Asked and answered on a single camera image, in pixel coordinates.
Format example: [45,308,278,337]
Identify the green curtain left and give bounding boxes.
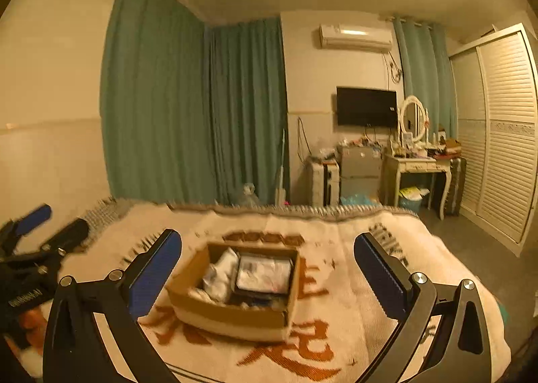
[100,0,290,204]

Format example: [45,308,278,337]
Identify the white air conditioner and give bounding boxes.
[319,24,393,53]

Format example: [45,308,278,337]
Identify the open cardboard box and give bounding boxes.
[166,242,302,343]

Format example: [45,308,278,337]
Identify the white drawer cabinet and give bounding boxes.
[308,160,340,207]

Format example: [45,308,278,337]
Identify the checkered bed sheet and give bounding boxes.
[80,198,130,245]

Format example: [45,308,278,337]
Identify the person's hand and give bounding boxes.
[4,307,47,355]

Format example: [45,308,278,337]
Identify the oval vanity mirror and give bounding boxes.
[398,96,428,144]

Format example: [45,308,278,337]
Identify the black wall television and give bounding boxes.
[336,87,397,129]

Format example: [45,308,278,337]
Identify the beige blanket with lettering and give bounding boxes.
[20,197,512,383]

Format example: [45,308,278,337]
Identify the green curtain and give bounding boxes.
[393,16,458,138]
[100,0,290,204]

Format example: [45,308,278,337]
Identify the white socks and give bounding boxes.
[188,248,239,305]

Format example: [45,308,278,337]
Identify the black white tissue pack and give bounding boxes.
[233,254,294,296]

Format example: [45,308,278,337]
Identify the white louvred wardrobe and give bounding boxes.
[450,23,537,257]

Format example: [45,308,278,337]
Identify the white dressing table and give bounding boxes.
[378,155,452,220]

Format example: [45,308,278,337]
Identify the green curtain right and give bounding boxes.
[393,16,458,138]

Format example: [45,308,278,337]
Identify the grey mini fridge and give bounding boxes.
[339,146,382,199]

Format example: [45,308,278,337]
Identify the dark suitcase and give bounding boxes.
[443,157,467,216]

